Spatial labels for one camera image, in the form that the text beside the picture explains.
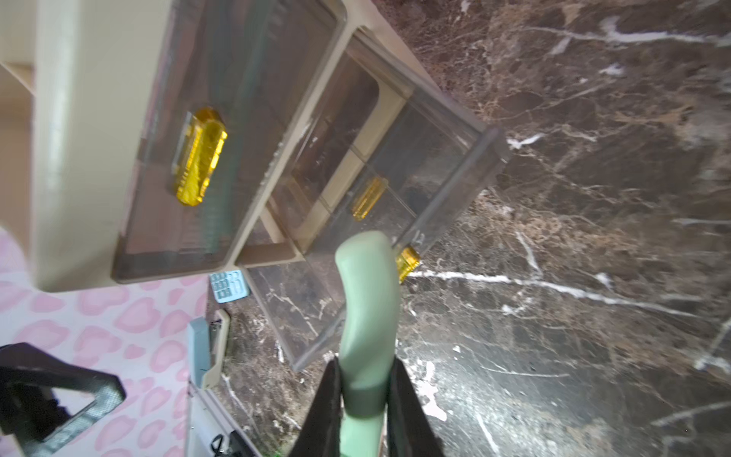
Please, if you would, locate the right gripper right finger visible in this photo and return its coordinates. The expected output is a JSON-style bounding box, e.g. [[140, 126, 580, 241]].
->
[[386, 358, 445, 457]]

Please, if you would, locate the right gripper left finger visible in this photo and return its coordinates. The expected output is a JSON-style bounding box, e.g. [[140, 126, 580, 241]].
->
[[289, 358, 342, 457]]

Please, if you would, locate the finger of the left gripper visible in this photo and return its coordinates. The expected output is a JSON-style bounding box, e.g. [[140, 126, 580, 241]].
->
[[1, 343, 127, 456]]

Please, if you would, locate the green fruit knife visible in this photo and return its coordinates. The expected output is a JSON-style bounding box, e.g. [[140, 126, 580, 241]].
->
[[335, 230, 401, 456]]

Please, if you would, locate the transparent grey drawer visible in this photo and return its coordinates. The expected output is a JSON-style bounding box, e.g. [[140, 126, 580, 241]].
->
[[237, 32, 512, 371], [112, 1, 343, 283]]

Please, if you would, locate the beige desktop drawer organizer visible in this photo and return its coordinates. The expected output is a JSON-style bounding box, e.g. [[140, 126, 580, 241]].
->
[[0, 0, 441, 293]]

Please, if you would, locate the blue white calculator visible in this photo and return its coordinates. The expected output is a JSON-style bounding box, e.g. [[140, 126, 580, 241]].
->
[[209, 270, 251, 304]]

